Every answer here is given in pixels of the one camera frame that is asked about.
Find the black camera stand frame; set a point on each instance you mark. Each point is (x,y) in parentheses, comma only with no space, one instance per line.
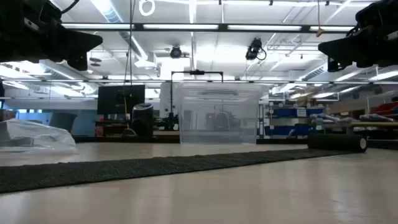
(196,72)

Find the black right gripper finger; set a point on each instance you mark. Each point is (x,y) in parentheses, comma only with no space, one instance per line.
(339,46)
(334,64)

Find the red cloth cover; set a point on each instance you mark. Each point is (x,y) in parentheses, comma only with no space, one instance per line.
(385,109)

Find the clear plastic bag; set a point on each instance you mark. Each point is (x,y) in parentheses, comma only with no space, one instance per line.
(37,137)

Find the black ceiling disc fixture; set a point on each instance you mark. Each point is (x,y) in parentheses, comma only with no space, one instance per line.
(95,59)

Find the black monitor screen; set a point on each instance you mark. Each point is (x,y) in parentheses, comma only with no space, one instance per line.
(121,99)

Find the grey wrapped bundle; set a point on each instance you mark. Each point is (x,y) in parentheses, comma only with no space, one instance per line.
(374,117)
(323,117)

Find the grey tapered waste bin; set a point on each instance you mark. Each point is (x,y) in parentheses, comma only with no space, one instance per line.
(62,121)

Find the black background robot arm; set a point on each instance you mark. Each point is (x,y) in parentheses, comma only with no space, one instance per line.
(222,121)
(169,121)

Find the black ceiling camera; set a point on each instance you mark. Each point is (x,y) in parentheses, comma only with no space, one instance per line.
(175,52)
(254,48)

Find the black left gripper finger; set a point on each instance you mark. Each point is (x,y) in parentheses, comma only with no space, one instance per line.
(81,42)
(77,62)

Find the dark cabinet with red items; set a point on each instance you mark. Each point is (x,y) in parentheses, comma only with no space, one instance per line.
(109,127)

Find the black cylindrical bin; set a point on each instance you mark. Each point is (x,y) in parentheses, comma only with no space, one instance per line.
(142,119)

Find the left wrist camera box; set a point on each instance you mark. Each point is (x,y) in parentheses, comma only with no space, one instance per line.
(37,12)

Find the wooden workbench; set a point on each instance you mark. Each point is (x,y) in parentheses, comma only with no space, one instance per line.
(373,124)

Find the clear plastic storage bin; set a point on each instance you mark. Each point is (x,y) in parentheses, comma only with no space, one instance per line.
(217,124)

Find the blue storage bins shelf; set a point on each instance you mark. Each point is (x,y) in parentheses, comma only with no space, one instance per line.
(292,112)

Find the black elastic bandage roll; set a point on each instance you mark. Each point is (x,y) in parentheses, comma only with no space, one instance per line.
(155,169)

